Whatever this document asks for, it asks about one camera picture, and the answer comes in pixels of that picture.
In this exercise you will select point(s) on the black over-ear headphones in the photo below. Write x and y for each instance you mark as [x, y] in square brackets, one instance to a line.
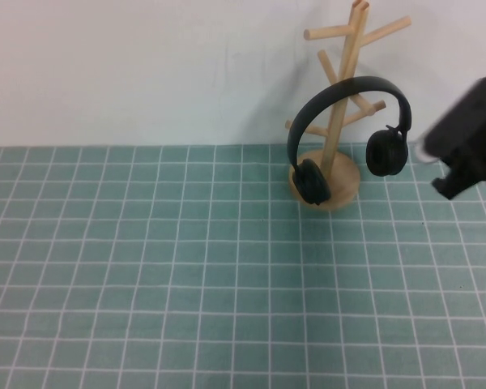
[348, 83]

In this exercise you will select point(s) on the wooden branched headphone stand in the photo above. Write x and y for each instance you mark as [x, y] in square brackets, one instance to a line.
[342, 184]

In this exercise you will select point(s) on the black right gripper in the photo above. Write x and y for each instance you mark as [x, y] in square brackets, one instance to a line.
[474, 129]

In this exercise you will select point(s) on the teal white-grid tablecloth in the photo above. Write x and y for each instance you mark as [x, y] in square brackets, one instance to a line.
[186, 263]

